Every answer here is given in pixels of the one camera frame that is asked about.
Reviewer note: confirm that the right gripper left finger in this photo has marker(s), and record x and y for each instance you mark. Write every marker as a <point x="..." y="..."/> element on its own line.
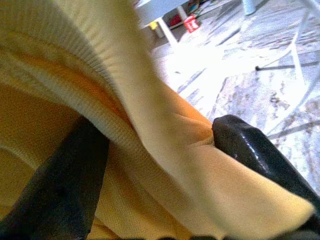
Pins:
<point x="57" y="180"/>

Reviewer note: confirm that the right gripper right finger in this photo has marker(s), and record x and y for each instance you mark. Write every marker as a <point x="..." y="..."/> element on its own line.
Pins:
<point x="262" y="155"/>

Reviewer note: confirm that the yellow garment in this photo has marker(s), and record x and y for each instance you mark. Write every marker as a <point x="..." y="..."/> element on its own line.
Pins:
<point x="162" y="125"/>

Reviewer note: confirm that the white folding table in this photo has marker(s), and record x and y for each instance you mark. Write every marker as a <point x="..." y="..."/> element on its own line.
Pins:
<point x="277" y="67"/>

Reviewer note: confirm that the red tin can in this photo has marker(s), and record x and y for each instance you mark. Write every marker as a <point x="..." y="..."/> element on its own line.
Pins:
<point x="192" y="23"/>

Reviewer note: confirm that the small white side table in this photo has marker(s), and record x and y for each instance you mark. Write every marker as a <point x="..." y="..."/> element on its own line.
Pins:
<point x="166" y="32"/>

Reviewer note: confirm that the colourful toy pile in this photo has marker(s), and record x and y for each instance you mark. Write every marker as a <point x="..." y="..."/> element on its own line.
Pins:
<point x="197" y="6"/>

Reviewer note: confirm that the small yellow cloth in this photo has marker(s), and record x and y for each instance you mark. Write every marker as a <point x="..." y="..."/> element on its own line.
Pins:
<point x="153" y="25"/>

